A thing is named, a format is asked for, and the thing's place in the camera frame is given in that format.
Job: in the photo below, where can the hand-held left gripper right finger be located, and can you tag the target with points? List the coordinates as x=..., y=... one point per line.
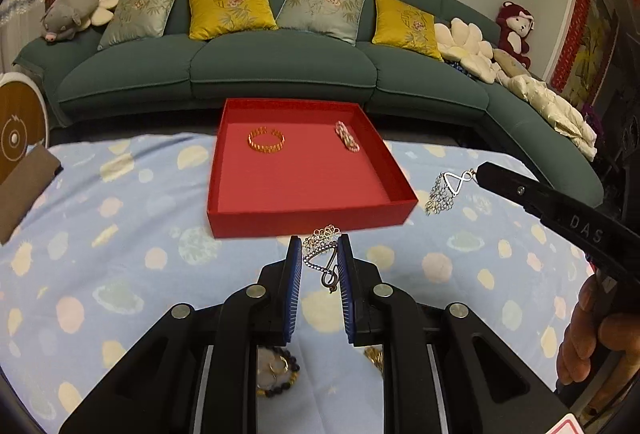
x=345, y=289

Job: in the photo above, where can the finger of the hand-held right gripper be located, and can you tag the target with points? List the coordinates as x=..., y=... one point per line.
x=520, y=191

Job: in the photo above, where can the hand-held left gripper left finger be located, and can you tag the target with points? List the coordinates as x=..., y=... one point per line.
x=295, y=289

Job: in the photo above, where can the silver filigree drop earring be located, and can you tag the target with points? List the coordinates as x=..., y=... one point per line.
x=439, y=200
x=325, y=232

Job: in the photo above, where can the gold jewelry piece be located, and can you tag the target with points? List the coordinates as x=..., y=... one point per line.
x=374, y=357

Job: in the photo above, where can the gold hoop earring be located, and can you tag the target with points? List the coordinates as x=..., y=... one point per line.
x=274, y=368

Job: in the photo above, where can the red shallow box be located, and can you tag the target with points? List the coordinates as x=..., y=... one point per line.
x=300, y=174

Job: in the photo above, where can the person's right hand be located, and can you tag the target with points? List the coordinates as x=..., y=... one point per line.
x=600, y=339

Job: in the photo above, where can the cream quilted blanket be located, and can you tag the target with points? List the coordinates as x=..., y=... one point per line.
x=555, y=109

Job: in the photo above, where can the beige plush toy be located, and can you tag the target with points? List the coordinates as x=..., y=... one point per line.
x=510, y=63

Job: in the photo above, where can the dark blue patterned cloth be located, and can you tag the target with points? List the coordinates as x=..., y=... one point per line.
x=457, y=66

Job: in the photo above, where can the white flower cushion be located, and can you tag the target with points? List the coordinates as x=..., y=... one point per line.
x=465, y=46

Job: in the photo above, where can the red monkey plush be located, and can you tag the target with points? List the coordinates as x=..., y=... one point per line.
x=515, y=31

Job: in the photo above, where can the blue planet print tablecloth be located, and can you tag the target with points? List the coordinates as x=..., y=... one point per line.
x=150, y=214

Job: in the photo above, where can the yellow embroidered cushion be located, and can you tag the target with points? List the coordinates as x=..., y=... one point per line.
x=407, y=26

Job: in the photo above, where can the green sofa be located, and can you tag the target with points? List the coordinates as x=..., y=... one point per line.
x=280, y=69

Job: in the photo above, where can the large grey embroidered cushion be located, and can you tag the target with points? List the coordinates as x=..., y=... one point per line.
x=322, y=6

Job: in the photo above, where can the brown pouch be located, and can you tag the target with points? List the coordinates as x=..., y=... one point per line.
x=25, y=189

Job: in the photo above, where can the yellow cushion with round motif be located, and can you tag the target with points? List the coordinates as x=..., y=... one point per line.
x=230, y=6

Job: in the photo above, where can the round white wooden machine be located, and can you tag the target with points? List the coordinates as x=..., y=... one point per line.
x=20, y=134

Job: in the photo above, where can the small grey embroidered cushion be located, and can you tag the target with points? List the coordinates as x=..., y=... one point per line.
x=137, y=14

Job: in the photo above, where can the grey pig plush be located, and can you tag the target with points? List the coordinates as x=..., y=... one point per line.
x=70, y=11

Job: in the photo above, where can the red bordered wall hanging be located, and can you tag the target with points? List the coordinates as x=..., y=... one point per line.
x=585, y=39

